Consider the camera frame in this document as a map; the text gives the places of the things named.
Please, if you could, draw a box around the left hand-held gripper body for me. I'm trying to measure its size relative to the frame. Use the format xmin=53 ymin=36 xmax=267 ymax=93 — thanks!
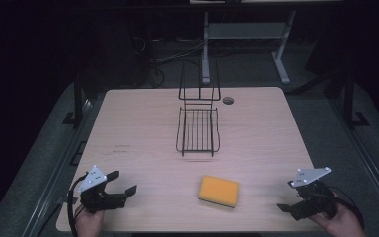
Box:
xmin=77 ymin=165 xmax=128 ymax=214

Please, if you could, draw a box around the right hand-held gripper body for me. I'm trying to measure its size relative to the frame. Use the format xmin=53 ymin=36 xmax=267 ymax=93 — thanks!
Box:
xmin=288 ymin=166 xmax=339 ymax=222

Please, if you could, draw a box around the yellow sponge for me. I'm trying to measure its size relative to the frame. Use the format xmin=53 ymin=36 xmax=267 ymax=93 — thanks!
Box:
xmin=197 ymin=174 xmax=240 ymax=209

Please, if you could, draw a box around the black wire rack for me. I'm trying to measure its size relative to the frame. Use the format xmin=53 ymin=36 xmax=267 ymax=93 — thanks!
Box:
xmin=175 ymin=58 xmax=222 ymax=158

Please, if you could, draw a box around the person's left hand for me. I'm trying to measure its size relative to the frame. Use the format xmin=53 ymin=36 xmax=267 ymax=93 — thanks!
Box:
xmin=73 ymin=203 xmax=106 ymax=237

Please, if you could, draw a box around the person's right hand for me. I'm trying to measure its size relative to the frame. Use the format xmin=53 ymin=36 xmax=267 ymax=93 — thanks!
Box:
xmin=310 ymin=194 xmax=367 ymax=237

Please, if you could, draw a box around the grey metal stand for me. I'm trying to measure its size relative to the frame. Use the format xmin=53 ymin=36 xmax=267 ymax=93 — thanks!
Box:
xmin=201 ymin=10 xmax=297 ymax=86

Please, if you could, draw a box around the black cable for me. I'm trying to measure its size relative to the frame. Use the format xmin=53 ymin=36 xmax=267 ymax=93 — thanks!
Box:
xmin=328 ymin=186 xmax=366 ymax=230
xmin=66 ymin=172 xmax=91 ymax=237

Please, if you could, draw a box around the aluminium frame rail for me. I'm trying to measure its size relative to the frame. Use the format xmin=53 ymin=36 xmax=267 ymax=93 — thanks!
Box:
xmin=329 ymin=97 xmax=379 ymax=228
xmin=19 ymin=97 xmax=95 ymax=237

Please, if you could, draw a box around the black upright post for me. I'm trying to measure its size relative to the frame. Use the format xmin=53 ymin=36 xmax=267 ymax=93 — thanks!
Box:
xmin=342 ymin=69 xmax=371 ymax=130
xmin=62 ymin=76 xmax=85 ymax=129

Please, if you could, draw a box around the bundle of floor cables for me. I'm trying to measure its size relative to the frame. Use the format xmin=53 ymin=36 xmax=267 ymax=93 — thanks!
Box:
xmin=132 ymin=35 xmax=209 ymax=89

